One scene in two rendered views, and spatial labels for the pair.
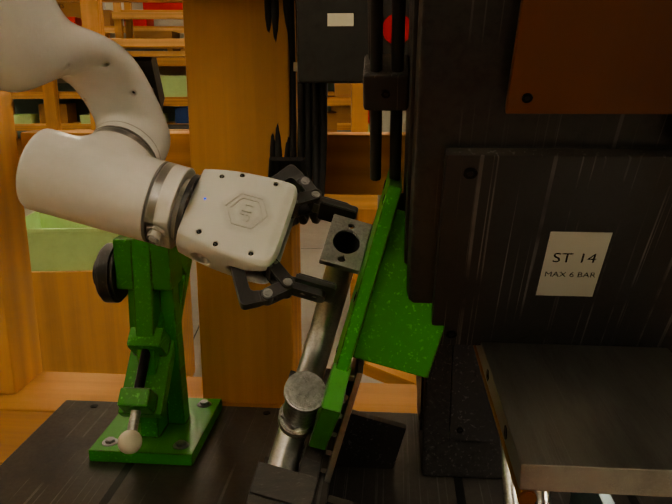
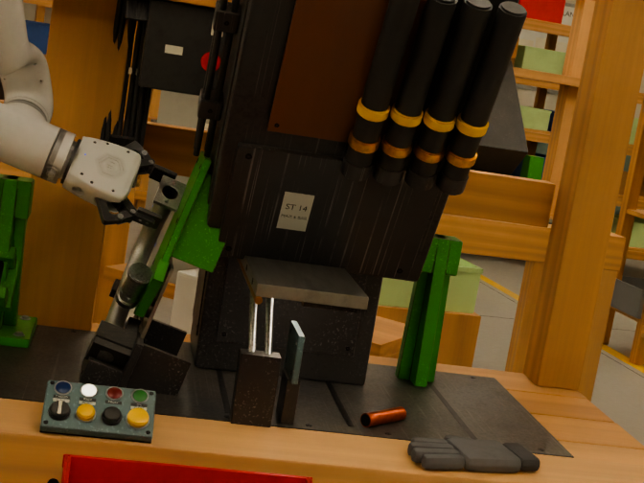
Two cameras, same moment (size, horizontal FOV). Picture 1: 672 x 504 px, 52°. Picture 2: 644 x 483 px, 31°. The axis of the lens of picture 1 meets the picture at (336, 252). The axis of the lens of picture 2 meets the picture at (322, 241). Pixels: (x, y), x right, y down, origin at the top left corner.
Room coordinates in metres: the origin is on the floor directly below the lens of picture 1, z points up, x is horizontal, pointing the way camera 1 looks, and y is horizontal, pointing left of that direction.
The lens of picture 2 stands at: (-1.15, 0.22, 1.45)
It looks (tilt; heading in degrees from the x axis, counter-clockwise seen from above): 9 degrees down; 345
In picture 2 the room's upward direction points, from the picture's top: 9 degrees clockwise
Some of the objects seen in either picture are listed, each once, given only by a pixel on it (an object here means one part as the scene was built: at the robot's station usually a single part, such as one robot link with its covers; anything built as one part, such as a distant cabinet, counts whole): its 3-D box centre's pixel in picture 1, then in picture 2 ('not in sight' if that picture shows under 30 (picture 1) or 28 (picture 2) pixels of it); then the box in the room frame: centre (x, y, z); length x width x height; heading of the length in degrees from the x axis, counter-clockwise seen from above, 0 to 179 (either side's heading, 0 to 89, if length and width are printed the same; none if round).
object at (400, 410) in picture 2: not in sight; (383, 416); (0.50, -0.37, 0.91); 0.09 x 0.02 x 0.02; 124
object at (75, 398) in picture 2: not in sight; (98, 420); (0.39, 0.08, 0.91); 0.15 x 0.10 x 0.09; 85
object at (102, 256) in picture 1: (110, 272); not in sight; (0.83, 0.28, 1.12); 0.07 x 0.03 x 0.08; 175
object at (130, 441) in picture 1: (133, 424); not in sight; (0.74, 0.24, 0.96); 0.06 x 0.03 x 0.06; 175
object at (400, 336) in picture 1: (397, 284); (199, 219); (0.61, -0.06, 1.17); 0.13 x 0.12 x 0.20; 85
